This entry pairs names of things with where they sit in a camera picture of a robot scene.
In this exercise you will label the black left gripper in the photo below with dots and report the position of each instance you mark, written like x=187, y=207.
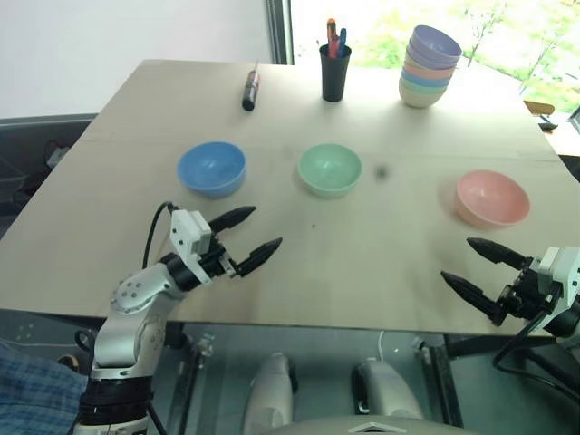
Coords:
x=216, y=262

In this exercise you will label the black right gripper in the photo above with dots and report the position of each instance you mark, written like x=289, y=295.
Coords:
x=525, y=294

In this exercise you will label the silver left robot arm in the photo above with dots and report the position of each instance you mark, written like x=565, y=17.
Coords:
x=136, y=312

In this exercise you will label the pink red plastic bowl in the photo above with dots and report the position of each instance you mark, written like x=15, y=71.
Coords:
x=493, y=199

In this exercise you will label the blue plastic bowl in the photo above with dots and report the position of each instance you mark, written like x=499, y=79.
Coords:
x=210, y=170

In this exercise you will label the green plastic bowl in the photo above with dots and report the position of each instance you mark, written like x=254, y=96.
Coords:
x=329, y=171

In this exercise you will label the black marker on table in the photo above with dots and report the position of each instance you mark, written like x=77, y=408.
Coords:
x=250, y=90

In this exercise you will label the grey rounded robot leg cover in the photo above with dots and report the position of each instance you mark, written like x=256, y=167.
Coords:
x=385, y=389
x=272, y=394

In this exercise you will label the small black device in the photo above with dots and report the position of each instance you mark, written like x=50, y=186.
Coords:
x=547, y=123

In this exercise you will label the black pen cup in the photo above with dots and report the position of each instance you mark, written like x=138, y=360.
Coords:
x=334, y=74

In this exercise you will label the grey robot torso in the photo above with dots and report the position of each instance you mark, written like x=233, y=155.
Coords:
x=371, y=428

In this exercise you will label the green plastic stacking cup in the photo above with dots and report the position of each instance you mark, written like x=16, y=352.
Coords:
x=419, y=88

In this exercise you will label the blue plastic stacking cup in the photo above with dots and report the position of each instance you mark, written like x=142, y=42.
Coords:
x=419, y=81

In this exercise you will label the red pen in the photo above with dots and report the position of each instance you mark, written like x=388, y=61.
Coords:
x=335, y=47

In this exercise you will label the pink plastic stacking cup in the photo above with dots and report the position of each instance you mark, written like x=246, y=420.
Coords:
x=419, y=73

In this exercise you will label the blue pen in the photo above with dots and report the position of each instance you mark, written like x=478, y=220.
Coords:
x=342, y=41

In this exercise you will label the orange capped pen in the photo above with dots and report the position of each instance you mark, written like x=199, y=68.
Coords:
x=331, y=31

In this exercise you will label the purple stacked bowl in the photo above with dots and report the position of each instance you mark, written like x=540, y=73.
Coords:
x=435, y=45

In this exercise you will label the blue plaid clothing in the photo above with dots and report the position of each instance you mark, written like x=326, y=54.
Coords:
x=36, y=394

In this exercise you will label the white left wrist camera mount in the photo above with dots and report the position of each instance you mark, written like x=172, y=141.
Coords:
x=189, y=233

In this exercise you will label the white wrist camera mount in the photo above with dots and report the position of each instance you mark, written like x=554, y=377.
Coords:
x=189, y=233
x=562, y=272

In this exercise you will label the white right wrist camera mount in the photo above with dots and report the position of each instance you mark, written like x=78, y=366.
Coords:
x=562, y=272

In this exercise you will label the grey window frame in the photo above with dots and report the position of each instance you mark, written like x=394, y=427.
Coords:
x=280, y=31

